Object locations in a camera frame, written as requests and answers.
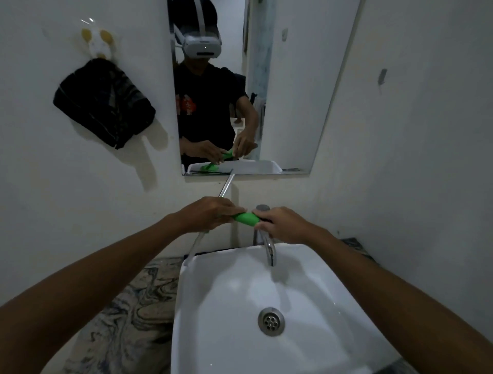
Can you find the person's left hand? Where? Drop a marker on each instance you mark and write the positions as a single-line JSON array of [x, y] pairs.
[[200, 215]]

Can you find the white ceramic sink basin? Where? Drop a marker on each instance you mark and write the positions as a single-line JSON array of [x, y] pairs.
[[231, 308]]

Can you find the person's right forearm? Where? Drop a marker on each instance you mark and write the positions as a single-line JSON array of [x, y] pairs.
[[389, 293]]

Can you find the dark striped hanging cloth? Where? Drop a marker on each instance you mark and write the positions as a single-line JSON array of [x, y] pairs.
[[104, 104]]

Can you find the frameless wall mirror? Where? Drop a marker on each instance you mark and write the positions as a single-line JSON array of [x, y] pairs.
[[300, 96]]

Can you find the white and yellow wall hook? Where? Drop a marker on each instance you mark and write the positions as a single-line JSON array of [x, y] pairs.
[[96, 40]]

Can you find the metal sink drain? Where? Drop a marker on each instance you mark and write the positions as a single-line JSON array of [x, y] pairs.
[[271, 321]]

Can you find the chrome faucet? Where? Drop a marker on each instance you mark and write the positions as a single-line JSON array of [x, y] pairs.
[[269, 250]]

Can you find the person's left forearm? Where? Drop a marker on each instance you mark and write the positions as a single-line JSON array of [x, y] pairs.
[[84, 293]]

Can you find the person's right fingers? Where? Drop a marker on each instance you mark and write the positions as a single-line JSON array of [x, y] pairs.
[[267, 223]]

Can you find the person's right hand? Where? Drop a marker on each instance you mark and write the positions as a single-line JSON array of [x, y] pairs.
[[287, 227]]

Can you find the person's left fingers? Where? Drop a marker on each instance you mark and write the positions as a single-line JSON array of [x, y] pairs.
[[231, 211]]

